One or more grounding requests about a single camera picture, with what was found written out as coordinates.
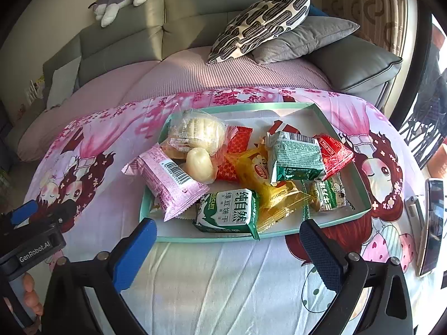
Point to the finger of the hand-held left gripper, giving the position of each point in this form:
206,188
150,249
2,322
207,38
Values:
57,213
24,211

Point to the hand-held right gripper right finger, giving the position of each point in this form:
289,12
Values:
319,251

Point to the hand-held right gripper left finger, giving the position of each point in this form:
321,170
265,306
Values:
134,254

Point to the green round cake packet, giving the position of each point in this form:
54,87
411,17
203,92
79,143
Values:
326,192

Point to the golden clear snack packet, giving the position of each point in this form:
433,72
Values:
283,195

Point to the pink snack packet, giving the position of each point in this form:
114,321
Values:
167,181

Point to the dark green snack packet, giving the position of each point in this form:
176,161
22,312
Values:
297,157

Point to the dark red snack packet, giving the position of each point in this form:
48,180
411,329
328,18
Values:
337,155

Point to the green white biscuit packet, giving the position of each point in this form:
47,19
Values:
227,213

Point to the beige snack packet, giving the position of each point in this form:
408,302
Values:
174,148

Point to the red white striped snack packet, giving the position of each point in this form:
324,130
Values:
281,126

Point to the shiny red patterned snack packet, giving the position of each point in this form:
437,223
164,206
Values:
239,143

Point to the clear bag of white buns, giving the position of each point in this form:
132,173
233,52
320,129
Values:
202,132

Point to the mint green tray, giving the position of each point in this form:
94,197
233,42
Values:
251,115

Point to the person's left hand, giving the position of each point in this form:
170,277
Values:
30,293

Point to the pink printed blanket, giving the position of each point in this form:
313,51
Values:
209,286

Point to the smartphone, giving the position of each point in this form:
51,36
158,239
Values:
434,226

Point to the stack of books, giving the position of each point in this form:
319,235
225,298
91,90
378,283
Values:
35,89

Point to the white cushion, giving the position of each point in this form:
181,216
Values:
64,80

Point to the orange bucket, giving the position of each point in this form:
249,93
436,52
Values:
440,162

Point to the pink sofa cover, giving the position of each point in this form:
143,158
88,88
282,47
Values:
139,83

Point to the black folding rack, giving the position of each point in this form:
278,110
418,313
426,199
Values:
429,122

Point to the grey green sofa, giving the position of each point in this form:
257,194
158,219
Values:
122,38

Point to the grey pillow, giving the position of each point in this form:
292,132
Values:
307,40

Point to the black white patterned pillow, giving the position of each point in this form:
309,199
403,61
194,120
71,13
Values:
258,24

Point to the beige patterned curtain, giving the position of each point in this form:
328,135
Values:
366,7

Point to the black door frame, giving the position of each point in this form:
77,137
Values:
417,59

